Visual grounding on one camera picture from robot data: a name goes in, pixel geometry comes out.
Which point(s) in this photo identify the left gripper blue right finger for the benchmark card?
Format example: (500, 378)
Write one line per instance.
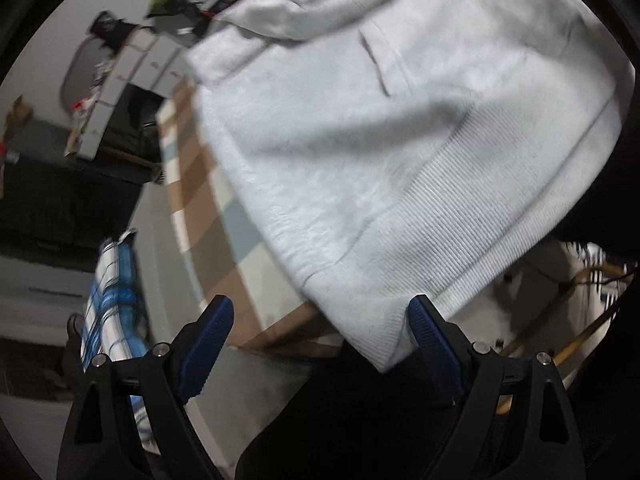
(469, 377)

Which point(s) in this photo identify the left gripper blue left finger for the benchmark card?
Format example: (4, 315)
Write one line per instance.
(172, 374)

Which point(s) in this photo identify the light grey hoodie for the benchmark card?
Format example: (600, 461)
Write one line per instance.
(391, 148)

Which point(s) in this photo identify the blue plaid cloth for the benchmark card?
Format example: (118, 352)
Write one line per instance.
(116, 320)

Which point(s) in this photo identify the checked bed sheet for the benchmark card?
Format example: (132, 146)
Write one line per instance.
(224, 253)

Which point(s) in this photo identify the white drawer desk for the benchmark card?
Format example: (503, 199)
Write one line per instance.
(147, 61)

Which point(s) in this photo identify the grey chair back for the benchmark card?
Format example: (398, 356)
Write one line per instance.
(78, 79)

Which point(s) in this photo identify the dark flower bouquet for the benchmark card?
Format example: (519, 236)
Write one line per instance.
(186, 12)

